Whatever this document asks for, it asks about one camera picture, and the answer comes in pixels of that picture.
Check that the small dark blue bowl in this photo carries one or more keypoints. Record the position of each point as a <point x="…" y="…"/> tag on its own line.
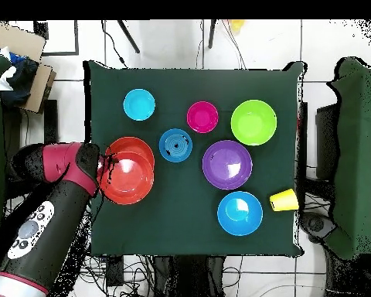
<point x="175" y="145"/>

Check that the dark green tablecloth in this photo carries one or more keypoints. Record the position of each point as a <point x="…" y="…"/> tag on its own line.
<point x="173" y="83"/>

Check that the pink plastic bowl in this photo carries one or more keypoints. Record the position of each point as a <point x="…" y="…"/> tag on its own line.
<point x="203" y="117"/>

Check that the yellow plastic cup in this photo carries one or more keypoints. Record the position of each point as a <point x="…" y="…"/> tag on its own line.
<point x="284" y="200"/>

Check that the black equipment base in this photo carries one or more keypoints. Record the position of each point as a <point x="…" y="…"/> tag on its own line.
<point x="315" y="224"/>

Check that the blue and white cloth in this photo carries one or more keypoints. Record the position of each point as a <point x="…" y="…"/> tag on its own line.
<point x="21" y="77"/>

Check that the orange plastic bowl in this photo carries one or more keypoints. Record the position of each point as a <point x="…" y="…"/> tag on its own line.
<point x="130" y="144"/>
<point x="127" y="179"/>

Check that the purple plastic bowl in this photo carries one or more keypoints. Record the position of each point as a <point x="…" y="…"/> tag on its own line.
<point x="227" y="164"/>

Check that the small cyan plastic bowl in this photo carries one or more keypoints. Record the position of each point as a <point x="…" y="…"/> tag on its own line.
<point x="139" y="104"/>

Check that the cardboard box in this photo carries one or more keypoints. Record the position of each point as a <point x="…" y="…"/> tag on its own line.
<point x="15" y="40"/>

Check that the black bench frame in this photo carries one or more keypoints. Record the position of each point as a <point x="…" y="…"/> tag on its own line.
<point x="51" y="120"/>
<point x="326" y="142"/>

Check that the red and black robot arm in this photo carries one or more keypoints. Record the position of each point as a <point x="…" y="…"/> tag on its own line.
<point x="55" y="204"/>

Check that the large green plastic bowl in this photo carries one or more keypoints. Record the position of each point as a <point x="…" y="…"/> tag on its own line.
<point x="253" y="122"/>

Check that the large blue plastic bowl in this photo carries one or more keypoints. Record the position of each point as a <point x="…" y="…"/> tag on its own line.
<point x="240" y="213"/>

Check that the black tripod leg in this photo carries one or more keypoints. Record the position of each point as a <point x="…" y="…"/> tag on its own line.
<point x="128" y="37"/>
<point x="211" y="34"/>

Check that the small yellow object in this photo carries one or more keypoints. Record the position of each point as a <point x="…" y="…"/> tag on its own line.
<point x="237" y="25"/>

